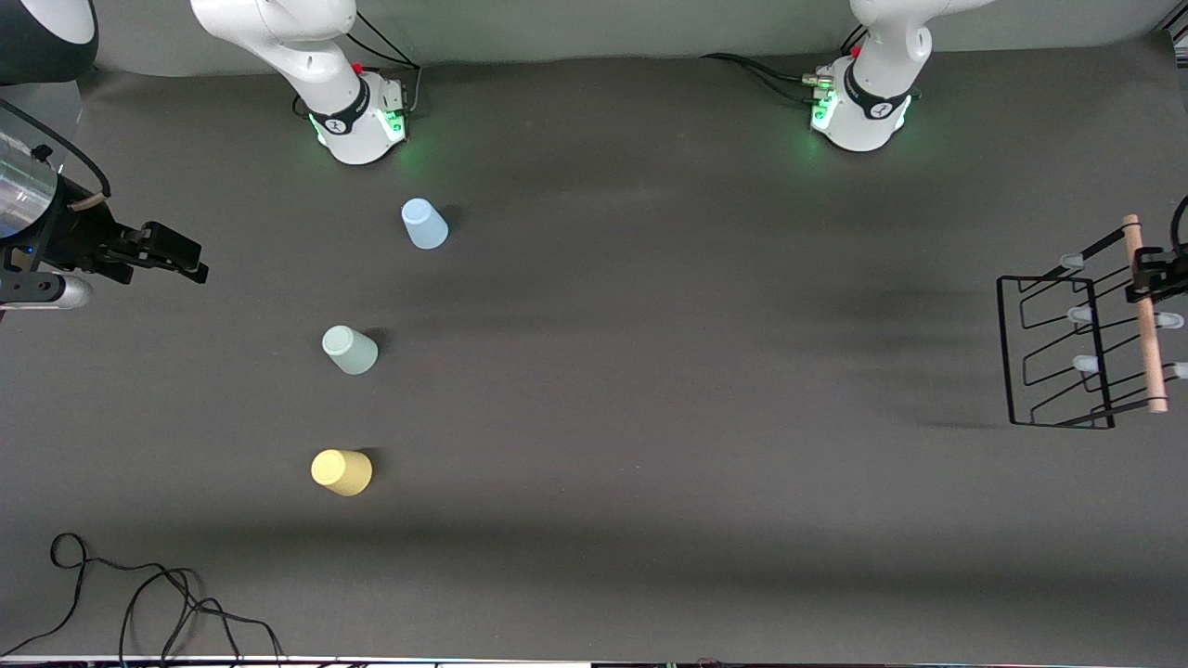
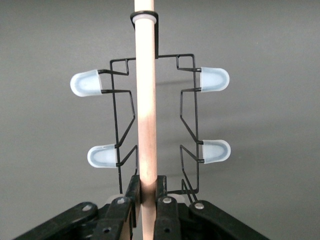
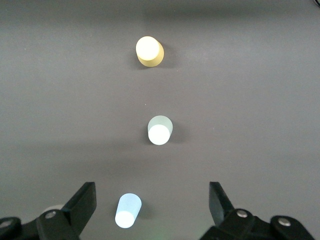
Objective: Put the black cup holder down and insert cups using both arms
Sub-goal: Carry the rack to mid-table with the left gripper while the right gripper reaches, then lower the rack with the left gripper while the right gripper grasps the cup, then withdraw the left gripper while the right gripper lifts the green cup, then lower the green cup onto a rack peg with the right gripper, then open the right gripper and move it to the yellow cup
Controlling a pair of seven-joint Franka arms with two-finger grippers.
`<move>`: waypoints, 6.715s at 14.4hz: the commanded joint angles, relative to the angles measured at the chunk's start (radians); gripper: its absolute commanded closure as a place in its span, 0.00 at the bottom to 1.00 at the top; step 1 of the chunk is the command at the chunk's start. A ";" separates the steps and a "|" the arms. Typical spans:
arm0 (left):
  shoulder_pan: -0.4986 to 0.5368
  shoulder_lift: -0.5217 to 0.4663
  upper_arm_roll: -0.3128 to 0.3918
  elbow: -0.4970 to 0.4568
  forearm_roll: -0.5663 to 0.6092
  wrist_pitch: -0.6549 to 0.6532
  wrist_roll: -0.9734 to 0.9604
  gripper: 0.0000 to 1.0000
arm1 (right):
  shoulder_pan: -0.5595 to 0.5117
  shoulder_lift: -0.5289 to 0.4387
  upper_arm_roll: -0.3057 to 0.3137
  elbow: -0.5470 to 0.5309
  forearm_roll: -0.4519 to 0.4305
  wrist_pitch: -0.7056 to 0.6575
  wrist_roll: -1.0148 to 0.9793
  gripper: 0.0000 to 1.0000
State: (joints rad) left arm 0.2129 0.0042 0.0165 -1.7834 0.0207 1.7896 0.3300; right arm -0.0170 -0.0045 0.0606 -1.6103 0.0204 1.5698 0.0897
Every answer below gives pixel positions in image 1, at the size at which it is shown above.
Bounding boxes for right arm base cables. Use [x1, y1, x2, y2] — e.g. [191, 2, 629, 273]
[295, 9, 423, 120]

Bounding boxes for yellow plastic cup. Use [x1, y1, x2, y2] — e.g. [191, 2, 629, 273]
[310, 448, 374, 497]

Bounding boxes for light blue plastic cup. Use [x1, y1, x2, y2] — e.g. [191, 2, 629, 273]
[401, 198, 450, 251]

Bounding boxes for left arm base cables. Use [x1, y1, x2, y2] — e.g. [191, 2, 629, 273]
[701, 26, 869, 105]

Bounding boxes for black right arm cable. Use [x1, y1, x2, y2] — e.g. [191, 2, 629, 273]
[0, 97, 112, 198]

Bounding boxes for loose black cable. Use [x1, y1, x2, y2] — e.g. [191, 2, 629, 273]
[0, 532, 289, 668]

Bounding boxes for black wire cup holder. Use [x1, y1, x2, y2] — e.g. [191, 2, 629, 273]
[996, 214, 1188, 430]

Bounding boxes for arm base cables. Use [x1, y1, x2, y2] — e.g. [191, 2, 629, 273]
[701, 26, 869, 105]
[295, 9, 423, 120]

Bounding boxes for dark grey table cover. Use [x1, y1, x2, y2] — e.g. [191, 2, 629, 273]
[0, 37, 1188, 662]

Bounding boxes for pale green plastic cup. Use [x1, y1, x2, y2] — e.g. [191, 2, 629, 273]
[321, 325, 380, 376]

